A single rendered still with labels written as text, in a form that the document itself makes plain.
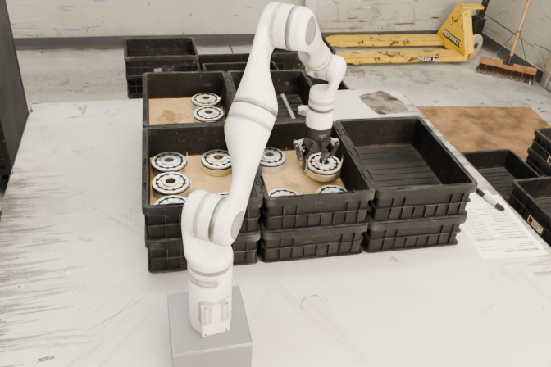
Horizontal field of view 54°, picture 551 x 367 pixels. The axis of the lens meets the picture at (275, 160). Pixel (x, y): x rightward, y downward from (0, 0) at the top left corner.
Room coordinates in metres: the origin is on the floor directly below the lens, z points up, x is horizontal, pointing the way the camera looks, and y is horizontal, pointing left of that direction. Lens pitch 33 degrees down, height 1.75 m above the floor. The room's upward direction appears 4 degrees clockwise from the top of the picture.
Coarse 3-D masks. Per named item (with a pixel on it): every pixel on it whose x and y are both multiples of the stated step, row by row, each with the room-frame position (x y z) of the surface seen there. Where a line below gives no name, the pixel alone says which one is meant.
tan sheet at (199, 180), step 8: (192, 160) 1.39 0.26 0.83; (200, 160) 1.39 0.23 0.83; (192, 168) 1.34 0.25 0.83; (200, 168) 1.35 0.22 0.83; (152, 176) 1.28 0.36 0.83; (192, 176) 1.30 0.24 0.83; (200, 176) 1.30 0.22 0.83; (208, 176) 1.31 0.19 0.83; (224, 176) 1.31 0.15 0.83; (192, 184) 1.26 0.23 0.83; (200, 184) 1.26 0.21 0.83; (208, 184) 1.27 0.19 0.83; (216, 184) 1.27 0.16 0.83; (224, 184) 1.27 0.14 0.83; (152, 192) 1.21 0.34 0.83; (216, 192) 1.23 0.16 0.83; (152, 200) 1.17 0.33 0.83
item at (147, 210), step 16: (144, 128) 1.39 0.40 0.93; (160, 128) 1.40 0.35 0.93; (176, 128) 1.41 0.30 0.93; (192, 128) 1.42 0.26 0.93; (208, 128) 1.43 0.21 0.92; (144, 144) 1.32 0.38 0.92; (144, 160) 1.24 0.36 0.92; (144, 176) 1.14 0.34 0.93; (256, 176) 1.18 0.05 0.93; (144, 192) 1.09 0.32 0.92; (256, 192) 1.11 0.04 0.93; (144, 208) 1.01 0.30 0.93; (160, 208) 1.02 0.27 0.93; (176, 208) 1.03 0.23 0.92; (256, 208) 1.07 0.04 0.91
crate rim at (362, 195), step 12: (300, 120) 1.51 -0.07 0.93; (336, 132) 1.46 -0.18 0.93; (360, 168) 1.26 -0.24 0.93; (264, 192) 1.11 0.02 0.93; (336, 192) 1.14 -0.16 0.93; (348, 192) 1.14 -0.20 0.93; (360, 192) 1.15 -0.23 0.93; (372, 192) 1.15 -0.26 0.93; (264, 204) 1.09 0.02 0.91; (276, 204) 1.09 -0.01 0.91; (288, 204) 1.09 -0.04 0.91; (300, 204) 1.10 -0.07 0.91; (312, 204) 1.11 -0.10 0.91
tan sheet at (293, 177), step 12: (288, 156) 1.45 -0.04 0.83; (288, 168) 1.38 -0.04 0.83; (300, 168) 1.39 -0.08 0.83; (264, 180) 1.31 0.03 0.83; (276, 180) 1.31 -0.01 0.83; (288, 180) 1.32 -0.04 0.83; (300, 180) 1.32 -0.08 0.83; (312, 180) 1.33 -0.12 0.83; (336, 180) 1.34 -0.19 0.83; (300, 192) 1.26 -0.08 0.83; (312, 192) 1.27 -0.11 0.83
